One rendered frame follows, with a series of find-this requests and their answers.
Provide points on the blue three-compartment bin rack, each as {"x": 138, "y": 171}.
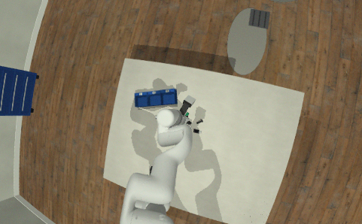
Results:
{"x": 153, "y": 98}

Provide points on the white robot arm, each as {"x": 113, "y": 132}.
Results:
{"x": 158, "y": 188}

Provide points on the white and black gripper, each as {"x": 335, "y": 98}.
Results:
{"x": 185, "y": 120}

